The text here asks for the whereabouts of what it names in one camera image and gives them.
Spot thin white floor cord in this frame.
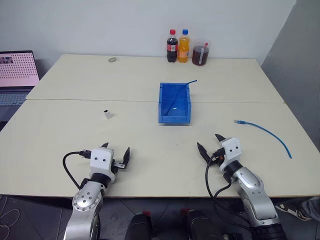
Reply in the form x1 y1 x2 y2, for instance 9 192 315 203
0 194 21 240

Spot plastic jar of dark liquid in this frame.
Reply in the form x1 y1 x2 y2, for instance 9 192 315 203
191 38 211 67

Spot grey trouser leg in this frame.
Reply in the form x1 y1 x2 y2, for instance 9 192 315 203
299 195 320 221

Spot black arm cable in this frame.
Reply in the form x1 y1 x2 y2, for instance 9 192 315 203
205 148 252 230
62 149 92 191

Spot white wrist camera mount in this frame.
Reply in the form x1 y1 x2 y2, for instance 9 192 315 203
89 147 117 181
219 137 242 173

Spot open laptop with pink screen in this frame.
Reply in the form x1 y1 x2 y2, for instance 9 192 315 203
0 50 41 121

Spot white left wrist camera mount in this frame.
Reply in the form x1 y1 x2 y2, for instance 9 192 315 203
89 147 117 181

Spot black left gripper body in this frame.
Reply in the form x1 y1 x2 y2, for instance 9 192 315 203
111 159 124 175

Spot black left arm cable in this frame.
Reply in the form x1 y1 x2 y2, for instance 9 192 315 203
62 149 92 191

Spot blue Ethernet cable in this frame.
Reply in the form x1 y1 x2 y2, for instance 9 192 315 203
233 119 293 160

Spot cola bottle with red cap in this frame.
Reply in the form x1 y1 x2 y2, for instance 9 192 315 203
165 28 179 64

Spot thin blue cable piece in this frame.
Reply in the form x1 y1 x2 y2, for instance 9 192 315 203
169 79 198 111

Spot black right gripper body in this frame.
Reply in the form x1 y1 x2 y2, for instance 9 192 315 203
209 147 226 167

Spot orange soda bottle, blue cap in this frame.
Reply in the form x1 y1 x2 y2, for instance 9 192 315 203
177 28 191 64

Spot black and white sneaker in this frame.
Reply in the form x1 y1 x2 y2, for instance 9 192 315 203
274 202 312 221

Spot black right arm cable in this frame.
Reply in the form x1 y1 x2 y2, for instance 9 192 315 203
205 148 252 230

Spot dark rounded shape, red mark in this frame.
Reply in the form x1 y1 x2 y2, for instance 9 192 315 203
128 210 154 240
180 207 219 240

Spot blue plastic storage bin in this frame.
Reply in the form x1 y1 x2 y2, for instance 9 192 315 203
157 82 193 125

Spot red and white straw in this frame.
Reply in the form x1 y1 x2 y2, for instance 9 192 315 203
199 42 209 65

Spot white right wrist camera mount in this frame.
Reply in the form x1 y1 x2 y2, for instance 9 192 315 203
219 137 242 173

